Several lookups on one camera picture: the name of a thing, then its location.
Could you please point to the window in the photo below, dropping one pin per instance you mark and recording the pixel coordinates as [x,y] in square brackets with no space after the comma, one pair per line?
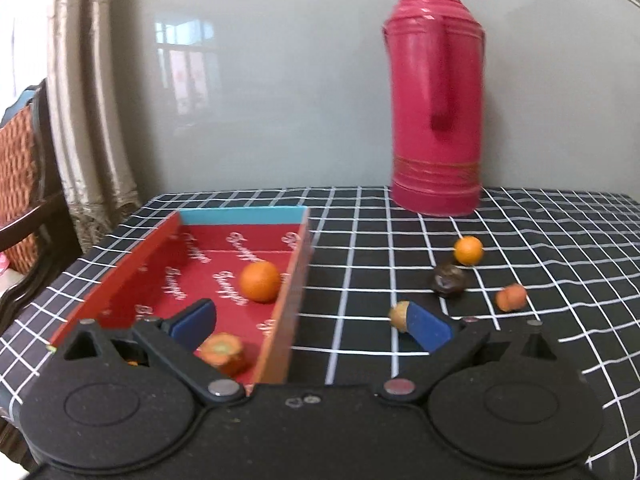
[20,35]

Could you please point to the tan longan fruit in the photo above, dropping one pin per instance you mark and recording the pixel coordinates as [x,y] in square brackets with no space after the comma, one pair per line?
[399,316]

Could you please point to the small orange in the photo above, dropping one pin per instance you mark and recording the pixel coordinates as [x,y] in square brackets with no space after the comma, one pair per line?
[468,250]

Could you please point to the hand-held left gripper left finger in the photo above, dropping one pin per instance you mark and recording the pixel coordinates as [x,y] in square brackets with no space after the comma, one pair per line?
[195,322]

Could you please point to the colourful cardboard box red inside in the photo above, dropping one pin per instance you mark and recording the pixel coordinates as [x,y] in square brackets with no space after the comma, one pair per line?
[215,255]

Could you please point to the red thermos flask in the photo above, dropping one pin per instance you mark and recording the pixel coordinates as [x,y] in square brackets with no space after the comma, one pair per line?
[460,110]

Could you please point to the dark wooden chair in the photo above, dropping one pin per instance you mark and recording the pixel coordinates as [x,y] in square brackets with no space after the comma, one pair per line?
[44,160]

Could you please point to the black white grid tablecloth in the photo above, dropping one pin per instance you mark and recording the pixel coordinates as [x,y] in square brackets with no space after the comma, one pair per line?
[360,260]

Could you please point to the woven orange chair cushion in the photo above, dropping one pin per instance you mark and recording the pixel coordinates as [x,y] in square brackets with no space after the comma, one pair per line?
[17,170]

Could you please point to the dark wrinkled fruit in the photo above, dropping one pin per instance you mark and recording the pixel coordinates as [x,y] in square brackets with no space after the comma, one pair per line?
[448,280]

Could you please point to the greenish orange carrot piece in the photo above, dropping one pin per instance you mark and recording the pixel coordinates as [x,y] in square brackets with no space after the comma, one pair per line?
[222,347]

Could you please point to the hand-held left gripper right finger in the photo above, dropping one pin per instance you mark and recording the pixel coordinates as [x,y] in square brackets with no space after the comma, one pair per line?
[427,329]

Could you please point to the beige curtain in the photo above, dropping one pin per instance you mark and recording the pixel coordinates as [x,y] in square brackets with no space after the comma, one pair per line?
[85,110]

